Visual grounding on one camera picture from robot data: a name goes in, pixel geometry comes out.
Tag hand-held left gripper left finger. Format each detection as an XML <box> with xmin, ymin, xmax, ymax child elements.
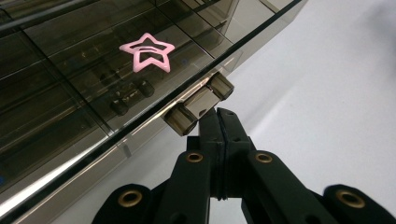
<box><xmin>154</xmin><ymin>106</ymin><xmax>226</xmax><ymax>224</ymax></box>

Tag smoky transparent drawer box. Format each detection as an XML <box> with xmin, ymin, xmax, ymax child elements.
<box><xmin>0</xmin><ymin>0</ymin><xmax>309</xmax><ymax>224</ymax></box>

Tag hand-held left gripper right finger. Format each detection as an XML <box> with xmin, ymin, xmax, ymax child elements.
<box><xmin>217</xmin><ymin>107</ymin><xmax>340</xmax><ymax>224</ymax></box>

